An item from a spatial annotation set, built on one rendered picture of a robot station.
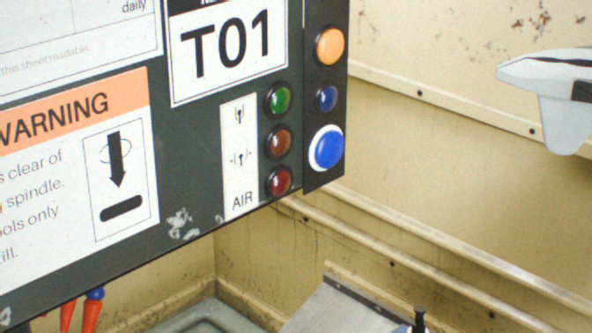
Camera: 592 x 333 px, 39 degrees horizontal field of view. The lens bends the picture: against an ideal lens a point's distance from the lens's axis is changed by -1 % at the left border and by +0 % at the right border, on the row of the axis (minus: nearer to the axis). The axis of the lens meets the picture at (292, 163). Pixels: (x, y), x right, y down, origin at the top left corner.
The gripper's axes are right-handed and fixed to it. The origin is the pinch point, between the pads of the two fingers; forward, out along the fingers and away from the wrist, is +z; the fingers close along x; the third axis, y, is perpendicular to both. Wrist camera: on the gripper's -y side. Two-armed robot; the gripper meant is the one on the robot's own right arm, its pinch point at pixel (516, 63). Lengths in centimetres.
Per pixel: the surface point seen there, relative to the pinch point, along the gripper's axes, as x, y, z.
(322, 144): -1.0, 7.2, 12.8
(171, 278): 102, 101, 74
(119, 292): 89, 97, 81
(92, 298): -2.8, 23.5, 32.3
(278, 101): -4.6, 2.6, 15.1
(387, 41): 87, 30, 22
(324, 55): -0.9, 0.4, 12.9
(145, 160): -13.5, 3.4, 20.9
